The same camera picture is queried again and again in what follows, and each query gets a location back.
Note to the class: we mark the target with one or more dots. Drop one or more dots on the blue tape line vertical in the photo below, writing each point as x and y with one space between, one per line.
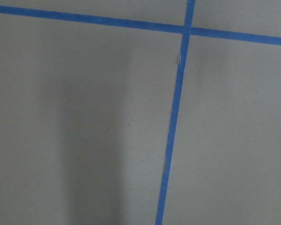
186 32

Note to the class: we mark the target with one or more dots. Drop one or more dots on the blue tape line horizontal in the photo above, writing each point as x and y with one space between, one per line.
169 28

